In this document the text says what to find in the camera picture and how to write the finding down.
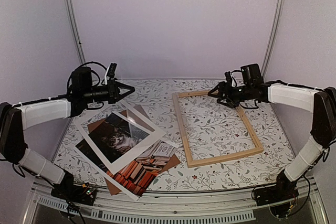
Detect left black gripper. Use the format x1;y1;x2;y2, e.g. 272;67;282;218
83;79;135;104

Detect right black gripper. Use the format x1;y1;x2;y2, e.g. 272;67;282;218
208;81;253;109

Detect books and cat photo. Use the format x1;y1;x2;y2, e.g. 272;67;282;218
75;113;176;199

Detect white mat board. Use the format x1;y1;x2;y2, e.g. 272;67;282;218
73;101;179;174

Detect wooden picture frame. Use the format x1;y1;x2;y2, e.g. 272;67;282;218
172;90;264;168

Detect brown backing board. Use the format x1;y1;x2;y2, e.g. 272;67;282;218
88;105;181;195

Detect clear acrylic sheet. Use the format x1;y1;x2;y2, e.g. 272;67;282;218
119;105;153;132

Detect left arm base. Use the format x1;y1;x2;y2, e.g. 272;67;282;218
51;182;97;206

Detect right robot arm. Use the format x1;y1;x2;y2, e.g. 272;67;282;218
208;63;335;201

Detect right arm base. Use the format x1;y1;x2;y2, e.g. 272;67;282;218
251;182;299;218

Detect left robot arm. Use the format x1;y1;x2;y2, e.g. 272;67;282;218
1;63;135;200

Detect floral tablecloth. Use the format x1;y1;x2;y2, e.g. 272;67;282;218
54;79;294;191

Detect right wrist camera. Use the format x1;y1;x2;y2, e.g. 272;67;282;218
224;71;237;87

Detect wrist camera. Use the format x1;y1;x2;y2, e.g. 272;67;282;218
224;71;237;87
102;63;117;85

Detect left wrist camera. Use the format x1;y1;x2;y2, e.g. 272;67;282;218
102;63;117;85

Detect front aluminium rail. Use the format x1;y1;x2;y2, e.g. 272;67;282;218
22;175;329;224

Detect left aluminium post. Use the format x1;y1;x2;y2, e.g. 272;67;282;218
64;0;86;64

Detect aluminium post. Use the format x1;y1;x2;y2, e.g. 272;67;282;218
261;0;285;78
64;0;86;64

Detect right aluminium post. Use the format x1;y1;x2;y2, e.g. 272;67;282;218
261;0;285;78

